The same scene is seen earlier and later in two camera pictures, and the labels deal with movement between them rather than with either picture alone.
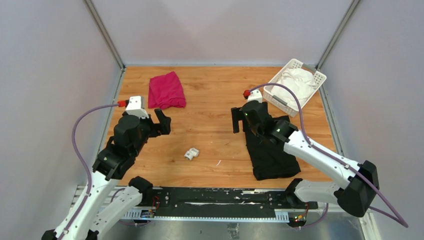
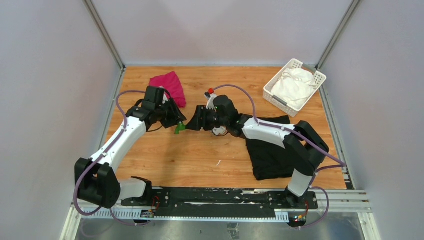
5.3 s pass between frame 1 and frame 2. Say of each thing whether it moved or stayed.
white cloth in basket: stayed
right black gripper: moved
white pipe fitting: moved
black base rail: stayed
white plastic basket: stayed
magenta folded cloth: stayed
